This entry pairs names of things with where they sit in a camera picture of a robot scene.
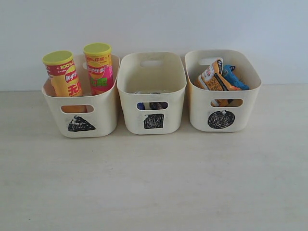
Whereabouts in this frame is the yellow chips can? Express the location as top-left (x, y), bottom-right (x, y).
top-left (42, 51), bottom-right (83, 97)

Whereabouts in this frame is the blue noodle packet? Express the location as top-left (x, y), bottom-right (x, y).
top-left (222, 64), bottom-right (250, 90)

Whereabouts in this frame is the cream bin circle mark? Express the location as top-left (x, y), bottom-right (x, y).
top-left (185, 50), bottom-right (261, 132)

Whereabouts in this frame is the cream bin triangle mark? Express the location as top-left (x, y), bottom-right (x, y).
top-left (42, 54), bottom-right (120, 138)

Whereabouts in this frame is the white blue milk carton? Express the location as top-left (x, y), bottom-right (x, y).
top-left (134, 90), bottom-right (151, 110)

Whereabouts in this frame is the orange noodle packet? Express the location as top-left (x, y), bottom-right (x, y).
top-left (193, 58), bottom-right (241, 107)

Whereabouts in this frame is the cream bin square mark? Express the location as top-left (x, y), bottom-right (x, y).
top-left (117, 52), bottom-right (187, 135)

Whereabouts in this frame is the pink chips can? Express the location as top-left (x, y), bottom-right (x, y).
top-left (83, 43), bottom-right (114, 95)

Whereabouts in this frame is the purple juice carton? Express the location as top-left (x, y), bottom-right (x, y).
top-left (149, 102), bottom-right (168, 110)

